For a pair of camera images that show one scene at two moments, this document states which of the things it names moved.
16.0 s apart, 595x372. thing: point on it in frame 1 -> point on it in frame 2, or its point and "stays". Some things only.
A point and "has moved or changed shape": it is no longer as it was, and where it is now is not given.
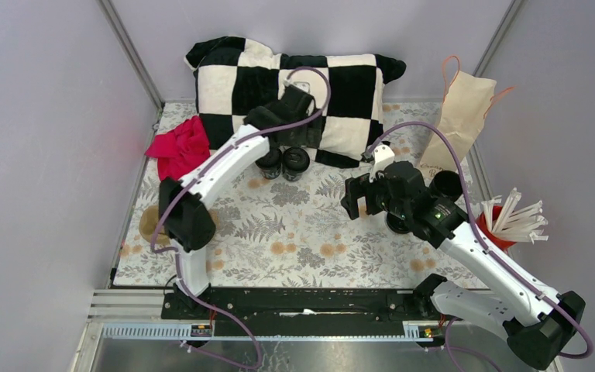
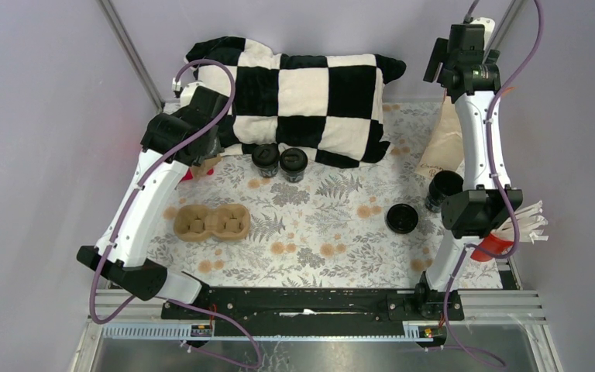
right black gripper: x=358 y=187 -> x=437 y=56
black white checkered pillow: x=235 y=76 stays
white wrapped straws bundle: x=522 y=225 stays
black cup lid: x=296 y=159 stays
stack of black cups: x=446 y=184 stays
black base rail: x=307 y=305 stays
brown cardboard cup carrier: x=149 y=222 has moved or changed shape
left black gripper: x=308 y=137 -> x=220 y=149
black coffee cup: x=291 y=177 stays
